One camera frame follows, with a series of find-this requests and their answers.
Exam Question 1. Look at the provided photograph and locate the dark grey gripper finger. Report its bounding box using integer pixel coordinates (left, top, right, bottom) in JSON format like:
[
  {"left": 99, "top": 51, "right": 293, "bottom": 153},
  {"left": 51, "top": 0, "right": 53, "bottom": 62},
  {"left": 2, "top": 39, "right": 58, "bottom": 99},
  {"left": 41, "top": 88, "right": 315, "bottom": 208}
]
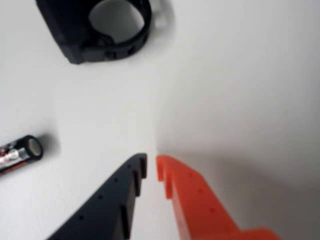
[{"left": 47, "top": 153, "right": 148, "bottom": 240}]

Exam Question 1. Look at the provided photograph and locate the black AAA battery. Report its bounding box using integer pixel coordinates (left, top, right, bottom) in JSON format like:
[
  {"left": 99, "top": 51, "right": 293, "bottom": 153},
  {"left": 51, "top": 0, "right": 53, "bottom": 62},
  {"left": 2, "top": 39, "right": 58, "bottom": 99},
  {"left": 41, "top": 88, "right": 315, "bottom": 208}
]
[{"left": 0, "top": 134, "right": 44, "bottom": 177}]

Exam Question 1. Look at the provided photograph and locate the black ring-shaped strap clip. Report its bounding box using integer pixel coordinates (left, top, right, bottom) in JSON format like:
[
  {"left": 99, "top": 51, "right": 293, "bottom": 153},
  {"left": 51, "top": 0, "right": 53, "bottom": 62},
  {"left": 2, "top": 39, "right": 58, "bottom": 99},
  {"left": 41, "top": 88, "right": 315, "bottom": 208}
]
[{"left": 34, "top": 0, "right": 153, "bottom": 65}]

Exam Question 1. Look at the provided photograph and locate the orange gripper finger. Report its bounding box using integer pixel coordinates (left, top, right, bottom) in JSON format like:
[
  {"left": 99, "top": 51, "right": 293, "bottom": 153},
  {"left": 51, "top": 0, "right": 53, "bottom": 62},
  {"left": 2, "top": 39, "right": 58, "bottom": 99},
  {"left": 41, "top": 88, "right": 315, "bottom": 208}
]
[{"left": 156, "top": 154, "right": 282, "bottom": 240}]

